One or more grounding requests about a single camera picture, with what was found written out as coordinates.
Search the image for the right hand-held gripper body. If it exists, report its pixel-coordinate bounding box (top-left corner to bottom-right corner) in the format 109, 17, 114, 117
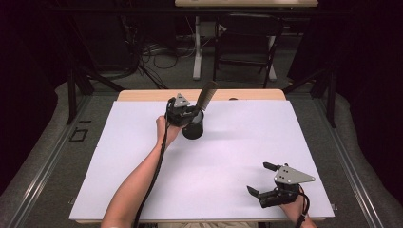
257, 163, 317, 209

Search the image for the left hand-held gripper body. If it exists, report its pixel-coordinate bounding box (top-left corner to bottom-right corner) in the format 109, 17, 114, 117
165, 92, 199, 128

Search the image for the black comb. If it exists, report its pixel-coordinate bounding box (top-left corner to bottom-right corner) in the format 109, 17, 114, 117
193, 80, 220, 112

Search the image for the black mesh pen holder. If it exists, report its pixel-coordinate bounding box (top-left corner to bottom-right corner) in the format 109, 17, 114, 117
182, 108, 204, 141

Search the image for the person's right hand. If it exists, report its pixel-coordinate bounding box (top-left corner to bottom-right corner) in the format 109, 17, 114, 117
278, 192, 307, 224

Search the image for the person's left hand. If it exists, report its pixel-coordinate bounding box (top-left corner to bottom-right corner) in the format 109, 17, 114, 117
155, 114, 182, 148

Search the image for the white board sheet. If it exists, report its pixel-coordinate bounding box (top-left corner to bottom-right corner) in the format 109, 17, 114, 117
68, 100, 336, 221

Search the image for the white box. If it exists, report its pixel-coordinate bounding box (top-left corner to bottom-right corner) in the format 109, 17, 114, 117
199, 20, 228, 39

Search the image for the black chair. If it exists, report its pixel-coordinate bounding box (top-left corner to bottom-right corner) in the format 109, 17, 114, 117
212, 13, 284, 89

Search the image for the black tape square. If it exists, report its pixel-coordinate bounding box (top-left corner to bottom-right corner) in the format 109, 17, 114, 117
68, 127, 89, 143

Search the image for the wooden desk with white legs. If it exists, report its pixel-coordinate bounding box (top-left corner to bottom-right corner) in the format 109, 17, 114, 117
174, 0, 319, 82

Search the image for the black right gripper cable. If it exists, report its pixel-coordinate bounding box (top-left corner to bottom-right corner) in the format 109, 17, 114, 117
295, 185, 312, 228

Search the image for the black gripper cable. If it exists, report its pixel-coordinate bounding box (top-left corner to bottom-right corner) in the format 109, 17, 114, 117
132, 97, 177, 228
295, 185, 312, 228

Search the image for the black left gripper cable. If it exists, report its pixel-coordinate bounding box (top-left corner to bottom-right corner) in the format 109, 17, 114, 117
132, 97, 177, 228

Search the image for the bundle of black floor cables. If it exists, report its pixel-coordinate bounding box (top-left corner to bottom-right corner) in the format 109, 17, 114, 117
126, 15, 198, 90

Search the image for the aluminium floor rail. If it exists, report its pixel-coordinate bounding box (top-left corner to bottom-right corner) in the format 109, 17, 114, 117
313, 94, 385, 228
9, 94, 93, 228

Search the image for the black metal frame stand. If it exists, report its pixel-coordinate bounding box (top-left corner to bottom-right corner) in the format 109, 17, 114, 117
281, 61, 337, 129
65, 61, 126, 126

